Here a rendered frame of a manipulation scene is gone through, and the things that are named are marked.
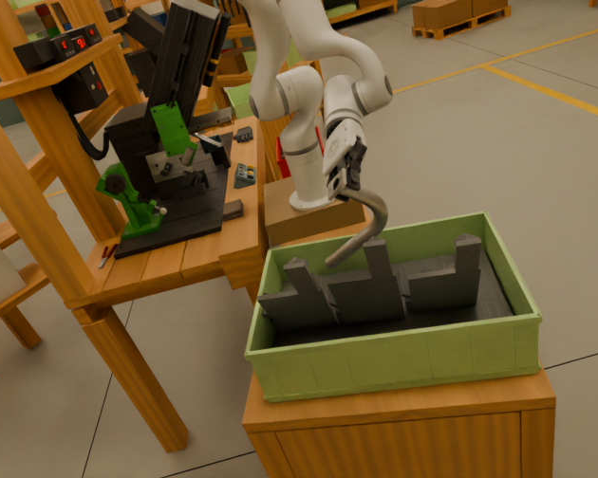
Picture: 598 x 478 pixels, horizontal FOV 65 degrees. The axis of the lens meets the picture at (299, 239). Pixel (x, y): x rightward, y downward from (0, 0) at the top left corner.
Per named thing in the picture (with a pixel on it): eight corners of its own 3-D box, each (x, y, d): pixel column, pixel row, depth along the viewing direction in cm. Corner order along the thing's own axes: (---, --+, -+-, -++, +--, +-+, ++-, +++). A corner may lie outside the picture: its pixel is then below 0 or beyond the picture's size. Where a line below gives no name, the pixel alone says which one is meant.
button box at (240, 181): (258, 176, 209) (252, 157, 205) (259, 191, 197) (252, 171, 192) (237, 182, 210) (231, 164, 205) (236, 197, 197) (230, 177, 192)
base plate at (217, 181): (233, 134, 266) (233, 131, 265) (222, 230, 172) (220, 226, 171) (163, 154, 269) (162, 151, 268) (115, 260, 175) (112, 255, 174)
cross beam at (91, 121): (122, 104, 263) (115, 88, 258) (25, 211, 152) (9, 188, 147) (114, 106, 263) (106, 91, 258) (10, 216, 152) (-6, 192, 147)
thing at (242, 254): (264, 137, 289) (256, 114, 281) (271, 280, 161) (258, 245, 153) (242, 143, 290) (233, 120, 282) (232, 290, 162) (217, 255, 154)
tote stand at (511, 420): (500, 417, 179) (491, 250, 138) (549, 573, 136) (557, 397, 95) (326, 431, 193) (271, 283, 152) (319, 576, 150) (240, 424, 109)
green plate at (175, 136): (196, 148, 206) (180, 100, 200) (193, 150, 198) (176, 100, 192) (172, 155, 207) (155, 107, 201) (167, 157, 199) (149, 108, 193)
